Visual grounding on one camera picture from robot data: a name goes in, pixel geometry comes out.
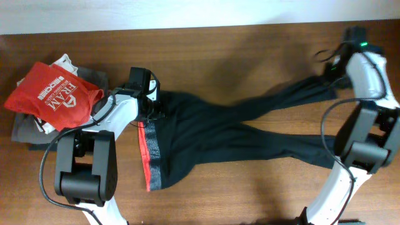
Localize grey folded garment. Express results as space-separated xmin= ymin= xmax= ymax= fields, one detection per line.
xmin=11 ymin=67 xmax=109 ymax=144

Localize dark folded garment bottom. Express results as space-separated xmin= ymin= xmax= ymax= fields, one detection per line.
xmin=28 ymin=143 xmax=58 ymax=151

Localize red printed t-shirt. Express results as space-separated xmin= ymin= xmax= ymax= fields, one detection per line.
xmin=4 ymin=62 xmax=104 ymax=131

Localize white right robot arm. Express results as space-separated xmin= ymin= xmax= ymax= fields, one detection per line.
xmin=295 ymin=52 xmax=399 ymax=224

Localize white folded garment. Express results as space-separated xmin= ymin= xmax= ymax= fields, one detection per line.
xmin=4 ymin=54 xmax=81 ymax=131

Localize black leggings red waistband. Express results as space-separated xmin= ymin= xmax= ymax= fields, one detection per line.
xmin=138 ymin=76 xmax=338 ymax=191

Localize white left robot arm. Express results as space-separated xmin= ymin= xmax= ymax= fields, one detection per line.
xmin=54 ymin=87 xmax=161 ymax=224

